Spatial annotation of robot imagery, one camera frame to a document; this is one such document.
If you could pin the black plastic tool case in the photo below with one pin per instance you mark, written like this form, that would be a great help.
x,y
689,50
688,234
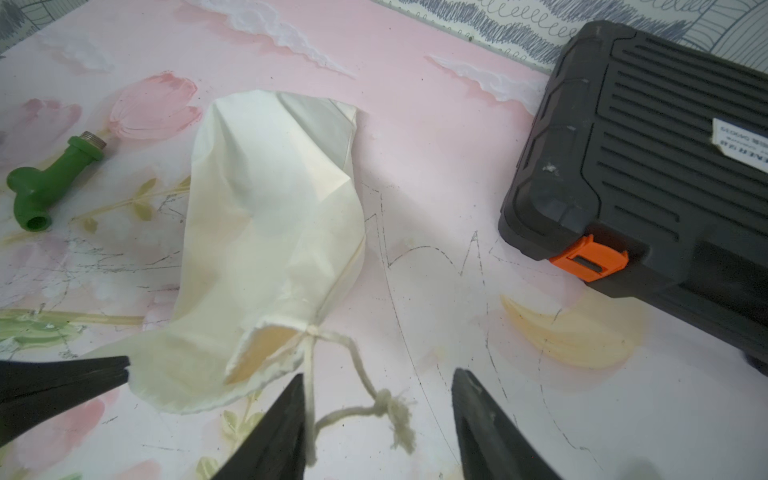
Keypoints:
x,y
645,176

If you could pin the white cloth soil bag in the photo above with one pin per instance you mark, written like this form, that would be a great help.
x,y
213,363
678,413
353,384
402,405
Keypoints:
x,y
274,239

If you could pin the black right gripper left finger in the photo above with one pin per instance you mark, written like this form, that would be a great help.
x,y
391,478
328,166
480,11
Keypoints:
x,y
276,447

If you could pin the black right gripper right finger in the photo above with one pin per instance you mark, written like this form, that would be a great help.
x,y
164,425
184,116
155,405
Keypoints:
x,y
491,446

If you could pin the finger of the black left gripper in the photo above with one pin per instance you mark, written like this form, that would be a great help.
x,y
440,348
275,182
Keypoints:
x,y
32,393

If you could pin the green plastic pipe fitting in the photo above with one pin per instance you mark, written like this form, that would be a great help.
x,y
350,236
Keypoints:
x,y
37,191

